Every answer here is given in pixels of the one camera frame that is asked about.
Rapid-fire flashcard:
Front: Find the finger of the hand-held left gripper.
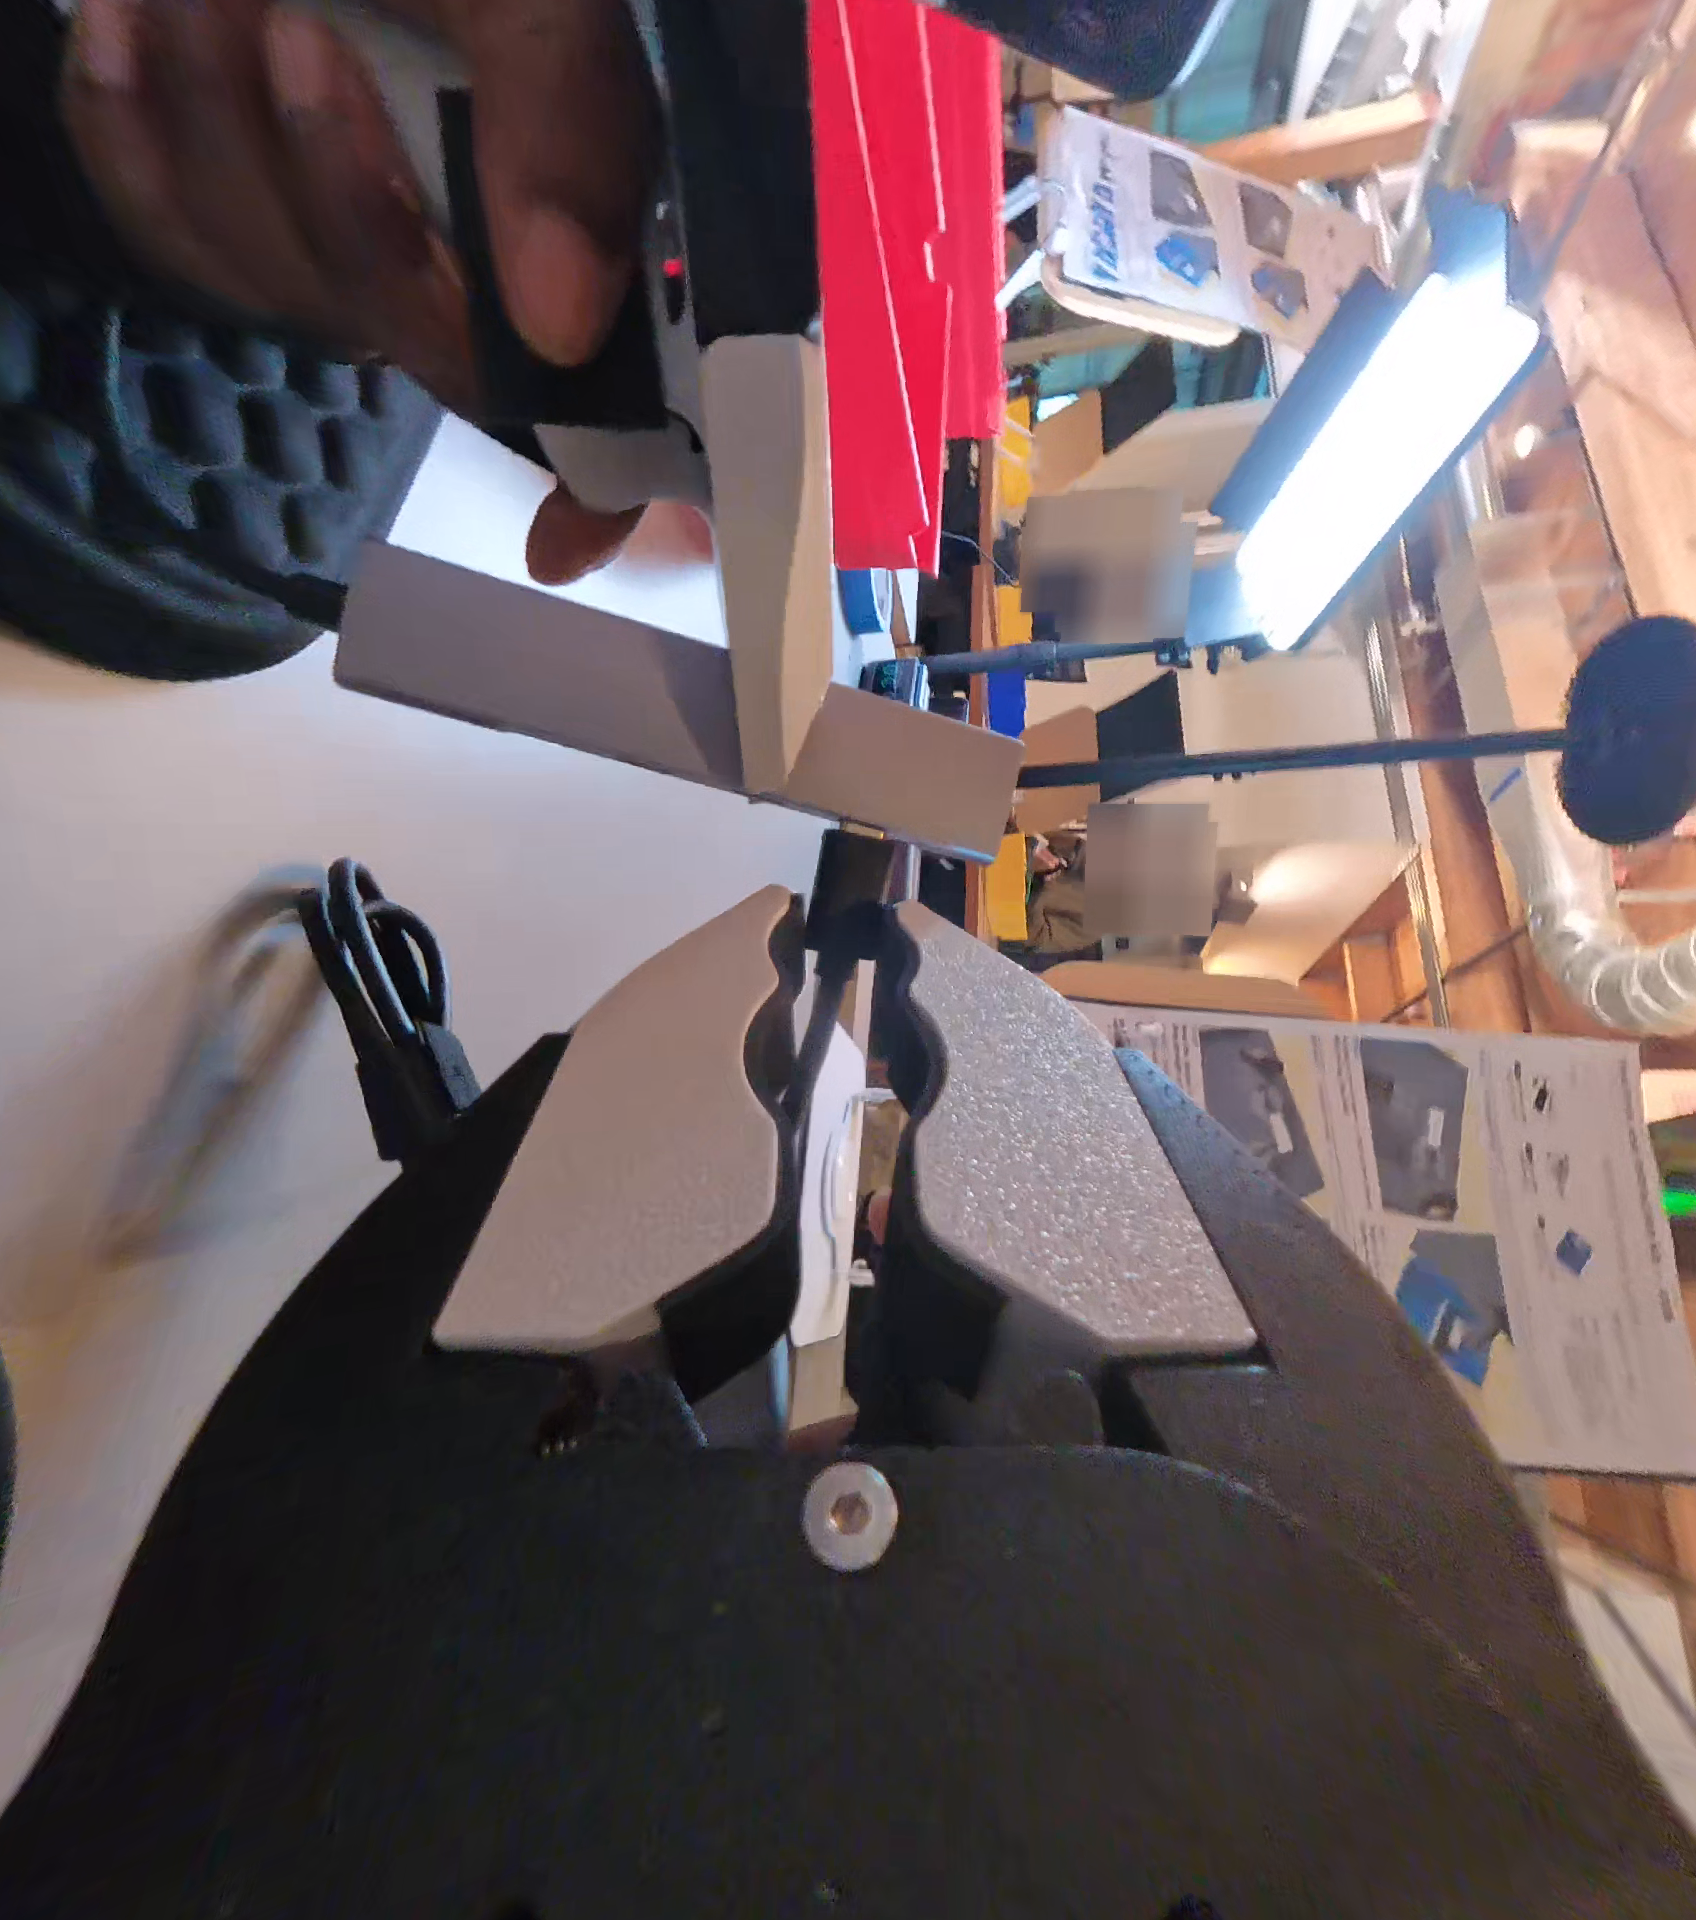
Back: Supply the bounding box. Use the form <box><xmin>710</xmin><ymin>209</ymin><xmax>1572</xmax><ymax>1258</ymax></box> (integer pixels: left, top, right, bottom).
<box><xmin>698</xmin><ymin>329</ymin><xmax>842</xmax><ymax>799</ymax></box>

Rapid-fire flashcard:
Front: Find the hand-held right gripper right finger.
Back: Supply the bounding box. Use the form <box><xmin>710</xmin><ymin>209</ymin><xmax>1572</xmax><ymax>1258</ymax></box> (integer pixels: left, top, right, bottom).
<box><xmin>870</xmin><ymin>900</ymin><xmax>1262</xmax><ymax>1404</ymax></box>

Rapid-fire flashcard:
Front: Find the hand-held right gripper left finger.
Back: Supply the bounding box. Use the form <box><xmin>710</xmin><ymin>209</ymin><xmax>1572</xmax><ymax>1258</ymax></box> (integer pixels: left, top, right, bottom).
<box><xmin>430</xmin><ymin>884</ymin><xmax>808</xmax><ymax>1404</ymax></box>

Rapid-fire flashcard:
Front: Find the red plastic bin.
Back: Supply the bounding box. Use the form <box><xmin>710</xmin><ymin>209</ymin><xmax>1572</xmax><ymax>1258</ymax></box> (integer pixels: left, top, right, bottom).
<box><xmin>805</xmin><ymin>0</ymin><xmax>1009</xmax><ymax>579</ymax></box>

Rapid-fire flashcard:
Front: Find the grey usb hub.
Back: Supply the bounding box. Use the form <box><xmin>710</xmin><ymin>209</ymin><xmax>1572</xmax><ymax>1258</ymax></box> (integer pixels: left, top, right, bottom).
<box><xmin>332</xmin><ymin>539</ymin><xmax>1028</xmax><ymax>862</ymax></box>

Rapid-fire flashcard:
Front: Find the black usb-c cable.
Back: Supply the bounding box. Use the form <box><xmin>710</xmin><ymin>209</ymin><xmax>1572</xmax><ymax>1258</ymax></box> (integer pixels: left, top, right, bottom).
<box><xmin>296</xmin><ymin>822</ymin><xmax>927</xmax><ymax>1179</ymax></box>

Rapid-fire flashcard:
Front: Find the person's left hand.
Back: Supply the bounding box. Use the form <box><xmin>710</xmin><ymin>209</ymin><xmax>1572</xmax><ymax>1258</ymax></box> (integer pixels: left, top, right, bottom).
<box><xmin>56</xmin><ymin>0</ymin><xmax>718</xmax><ymax>590</ymax></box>

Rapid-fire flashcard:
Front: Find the white poster stand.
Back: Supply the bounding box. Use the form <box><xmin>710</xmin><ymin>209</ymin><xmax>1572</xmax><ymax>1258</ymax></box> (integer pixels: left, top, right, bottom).
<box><xmin>784</xmin><ymin>1020</ymin><xmax>879</xmax><ymax>1348</ymax></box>

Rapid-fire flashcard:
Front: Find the small instruction poster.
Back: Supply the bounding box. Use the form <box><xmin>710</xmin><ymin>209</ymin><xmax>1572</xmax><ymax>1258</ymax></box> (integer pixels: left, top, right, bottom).
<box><xmin>1040</xmin><ymin>104</ymin><xmax>1377</xmax><ymax>349</ymax></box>

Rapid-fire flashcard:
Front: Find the led light panel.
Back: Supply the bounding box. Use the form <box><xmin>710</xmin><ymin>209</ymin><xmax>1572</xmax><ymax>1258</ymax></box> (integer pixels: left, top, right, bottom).
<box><xmin>1184</xmin><ymin>193</ymin><xmax>1551</xmax><ymax>658</ymax></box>

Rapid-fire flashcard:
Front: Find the black disc on pole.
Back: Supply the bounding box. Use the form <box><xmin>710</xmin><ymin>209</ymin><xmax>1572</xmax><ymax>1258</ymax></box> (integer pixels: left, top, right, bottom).
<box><xmin>1016</xmin><ymin>612</ymin><xmax>1696</xmax><ymax>850</ymax></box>

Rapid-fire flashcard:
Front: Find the silver ventilation duct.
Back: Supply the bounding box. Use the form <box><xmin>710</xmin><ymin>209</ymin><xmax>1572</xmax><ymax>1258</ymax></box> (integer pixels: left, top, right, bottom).
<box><xmin>1519</xmin><ymin>809</ymin><xmax>1696</xmax><ymax>1039</ymax></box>

